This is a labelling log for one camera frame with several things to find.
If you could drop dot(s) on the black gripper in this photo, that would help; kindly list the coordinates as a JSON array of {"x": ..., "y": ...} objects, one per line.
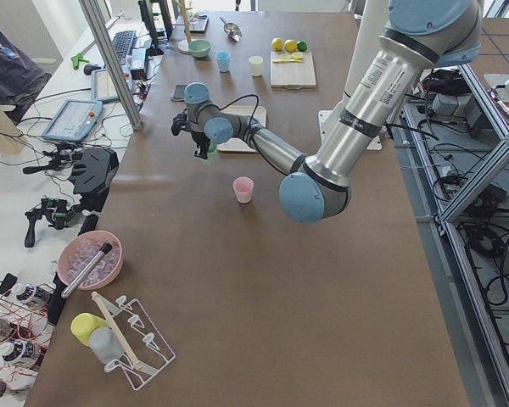
[{"x": 198, "y": 139}]

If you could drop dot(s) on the green plastic cup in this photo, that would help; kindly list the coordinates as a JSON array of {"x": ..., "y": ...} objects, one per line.
[{"x": 212, "y": 155}]

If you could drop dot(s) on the blue plastic cup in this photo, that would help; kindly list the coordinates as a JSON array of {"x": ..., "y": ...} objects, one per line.
[{"x": 223, "y": 61}]

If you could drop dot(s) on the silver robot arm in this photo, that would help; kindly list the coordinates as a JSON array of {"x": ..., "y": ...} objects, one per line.
[{"x": 415, "y": 36}]

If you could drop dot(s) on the pink plastic cup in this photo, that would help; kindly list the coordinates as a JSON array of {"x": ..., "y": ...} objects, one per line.
[{"x": 243, "y": 188}]

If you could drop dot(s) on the folded grey cloth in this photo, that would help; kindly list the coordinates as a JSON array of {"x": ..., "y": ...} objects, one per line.
[{"x": 178, "y": 93}]

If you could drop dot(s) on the green ceramic bowl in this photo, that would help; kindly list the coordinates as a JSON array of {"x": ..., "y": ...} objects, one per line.
[{"x": 199, "y": 48}]

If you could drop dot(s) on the cream yellow plastic cup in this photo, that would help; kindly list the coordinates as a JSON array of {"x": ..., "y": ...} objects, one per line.
[{"x": 256, "y": 65}]

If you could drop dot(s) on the wooden mug tree stand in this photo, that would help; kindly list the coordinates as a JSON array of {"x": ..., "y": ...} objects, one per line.
[{"x": 184, "y": 45}]

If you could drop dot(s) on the teach pendant tablet far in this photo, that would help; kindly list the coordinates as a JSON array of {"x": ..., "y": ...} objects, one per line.
[{"x": 102, "y": 87}]

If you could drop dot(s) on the teach pendant tablet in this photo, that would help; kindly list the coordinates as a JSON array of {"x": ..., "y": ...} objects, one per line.
[
  {"x": 74, "y": 121},
  {"x": 102, "y": 87}
]

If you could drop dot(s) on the yellow plastic knife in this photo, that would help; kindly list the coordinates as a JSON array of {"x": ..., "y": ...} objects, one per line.
[{"x": 283, "y": 61}]

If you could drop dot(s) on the bamboo cutting board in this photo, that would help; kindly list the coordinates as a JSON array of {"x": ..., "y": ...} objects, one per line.
[{"x": 293, "y": 75}]

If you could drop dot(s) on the metal ice scoop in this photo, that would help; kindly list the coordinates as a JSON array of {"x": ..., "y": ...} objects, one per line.
[{"x": 232, "y": 30}]

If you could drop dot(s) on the teach pendant tablet near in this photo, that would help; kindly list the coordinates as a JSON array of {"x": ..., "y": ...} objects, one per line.
[{"x": 74, "y": 121}]

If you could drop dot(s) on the whole yellow lemon lower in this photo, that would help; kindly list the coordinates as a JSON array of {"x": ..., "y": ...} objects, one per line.
[{"x": 277, "y": 44}]

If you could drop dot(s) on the whole yellow lemon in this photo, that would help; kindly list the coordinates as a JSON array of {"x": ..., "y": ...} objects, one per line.
[
  {"x": 290, "y": 45},
  {"x": 277, "y": 44}
]

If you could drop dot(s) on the black keyboard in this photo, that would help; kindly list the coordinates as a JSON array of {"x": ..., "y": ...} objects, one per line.
[{"x": 123, "y": 43}]

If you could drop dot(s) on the metal muddler in bowl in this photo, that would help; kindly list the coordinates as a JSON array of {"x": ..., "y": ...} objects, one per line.
[{"x": 83, "y": 274}]

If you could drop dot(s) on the whole yellow lemon upper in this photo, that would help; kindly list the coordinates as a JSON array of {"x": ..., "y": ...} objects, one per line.
[{"x": 290, "y": 45}]

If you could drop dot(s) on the green lime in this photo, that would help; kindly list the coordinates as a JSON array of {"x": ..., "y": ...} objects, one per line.
[{"x": 302, "y": 45}]

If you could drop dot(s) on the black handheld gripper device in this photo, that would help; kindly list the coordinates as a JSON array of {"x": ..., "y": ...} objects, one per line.
[{"x": 58, "y": 213}]

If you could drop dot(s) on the pink bowl with ice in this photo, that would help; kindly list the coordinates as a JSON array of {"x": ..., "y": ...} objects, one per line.
[{"x": 82, "y": 250}]

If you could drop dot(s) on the yellow cup on rack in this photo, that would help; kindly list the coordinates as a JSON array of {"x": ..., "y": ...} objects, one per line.
[{"x": 84, "y": 324}]

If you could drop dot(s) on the grey cup on rack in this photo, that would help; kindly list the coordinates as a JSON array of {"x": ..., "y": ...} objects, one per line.
[{"x": 105, "y": 345}]

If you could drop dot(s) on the aluminium frame post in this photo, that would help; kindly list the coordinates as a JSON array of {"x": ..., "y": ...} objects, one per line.
[{"x": 96, "y": 23}]

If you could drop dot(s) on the white wire cup rack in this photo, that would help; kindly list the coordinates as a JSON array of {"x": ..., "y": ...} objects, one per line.
[{"x": 147, "y": 352}]

